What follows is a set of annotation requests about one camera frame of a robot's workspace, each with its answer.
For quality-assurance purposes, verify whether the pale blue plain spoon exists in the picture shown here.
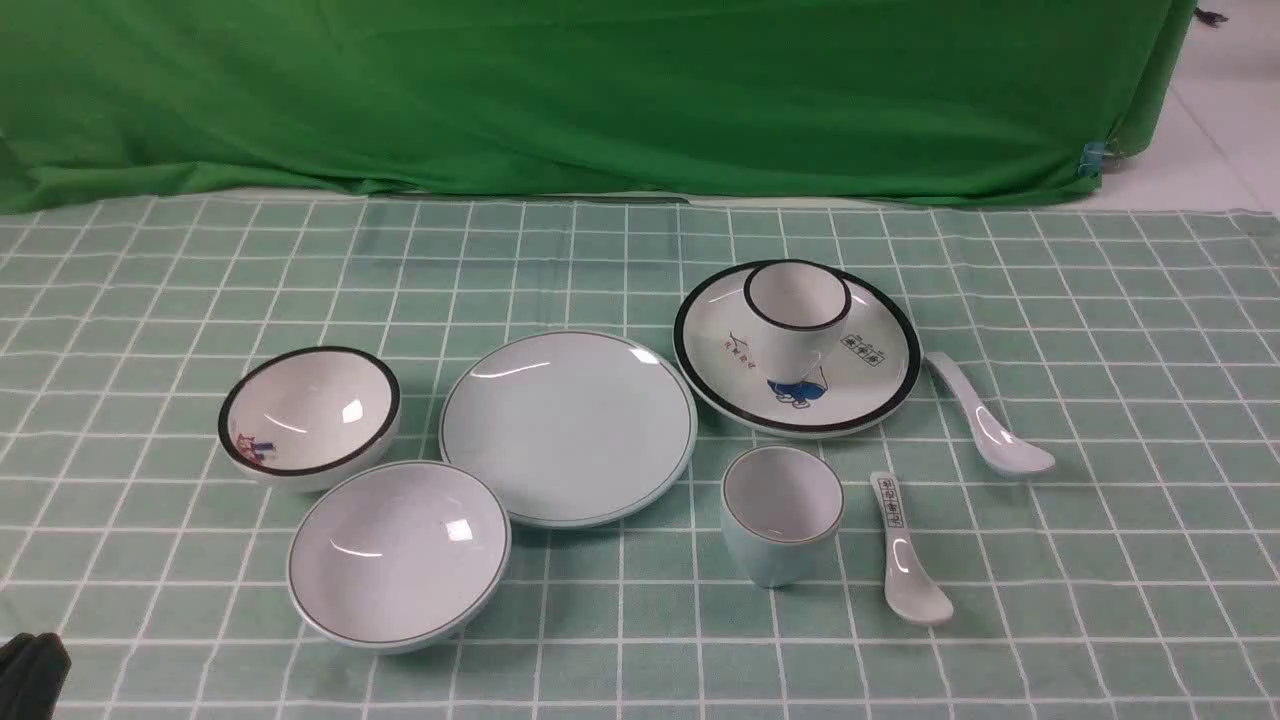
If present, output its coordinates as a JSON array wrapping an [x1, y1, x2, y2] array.
[[924, 351, 1056, 479]]

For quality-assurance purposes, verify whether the white cup black rim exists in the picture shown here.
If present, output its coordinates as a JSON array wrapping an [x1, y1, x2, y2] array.
[[742, 260, 852, 386]]

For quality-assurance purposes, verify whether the white plate black rim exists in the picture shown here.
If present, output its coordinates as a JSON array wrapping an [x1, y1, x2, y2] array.
[[673, 260, 922, 439]]

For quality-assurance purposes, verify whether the blue binder clip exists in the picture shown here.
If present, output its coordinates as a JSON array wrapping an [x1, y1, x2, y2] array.
[[1076, 141, 1108, 178]]

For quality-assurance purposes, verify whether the pale blue cup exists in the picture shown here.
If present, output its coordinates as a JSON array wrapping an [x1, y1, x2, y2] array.
[[719, 445, 846, 589]]

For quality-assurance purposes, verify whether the green backdrop cloth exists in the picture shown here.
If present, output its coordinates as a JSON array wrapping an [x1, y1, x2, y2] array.
[[3, 1, 1194, 213]]

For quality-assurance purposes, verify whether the white spoon with characters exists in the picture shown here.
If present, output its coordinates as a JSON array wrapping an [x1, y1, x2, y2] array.
[[870, 471, 954, 626]]

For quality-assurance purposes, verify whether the green checkered tablecloth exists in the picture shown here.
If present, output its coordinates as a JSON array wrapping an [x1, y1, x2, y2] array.
[[1, 195, 1279, 719]]

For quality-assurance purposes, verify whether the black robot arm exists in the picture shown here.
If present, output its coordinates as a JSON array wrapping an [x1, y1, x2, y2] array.
[[1, 632, 72, 719]]

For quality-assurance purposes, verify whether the white bowl black rim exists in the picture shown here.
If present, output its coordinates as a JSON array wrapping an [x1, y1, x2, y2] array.
[[216, 345, 403, 493]]

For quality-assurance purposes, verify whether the pale blue plate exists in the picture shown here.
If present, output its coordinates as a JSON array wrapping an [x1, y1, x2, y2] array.
[[438, 331, 698, 529]]

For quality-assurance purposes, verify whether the pale blue bowl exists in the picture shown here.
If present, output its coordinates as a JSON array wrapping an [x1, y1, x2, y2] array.
[[287, 461, 513, 653]]

